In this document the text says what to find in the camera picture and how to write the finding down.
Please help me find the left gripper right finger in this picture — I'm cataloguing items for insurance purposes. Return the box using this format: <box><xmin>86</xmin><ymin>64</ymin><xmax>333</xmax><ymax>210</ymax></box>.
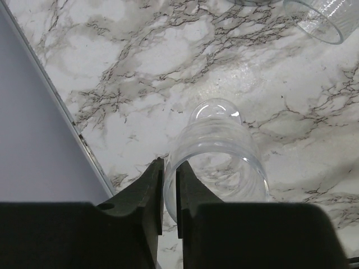
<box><xmin>176</xmin><ymin>163</ymin><xmax>348</xmax><ymax>268</ymax></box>

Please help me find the clear glass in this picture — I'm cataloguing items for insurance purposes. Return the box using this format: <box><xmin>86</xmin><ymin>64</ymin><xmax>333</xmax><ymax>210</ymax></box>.
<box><xmin>164</xmin><ymin>98</ymin><xmax>270</xmax><ymax>221</ymax></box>
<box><xmin>283</xmin><ymin>0</ymin><xmax>358</xmax><ymax>45</ymax></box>

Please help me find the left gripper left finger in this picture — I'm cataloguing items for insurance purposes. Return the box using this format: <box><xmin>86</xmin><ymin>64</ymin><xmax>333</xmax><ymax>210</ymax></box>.
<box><xmin>1</xmin><ymin>158</ymin><xmax>163</xmax><ymax>268</ymax></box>

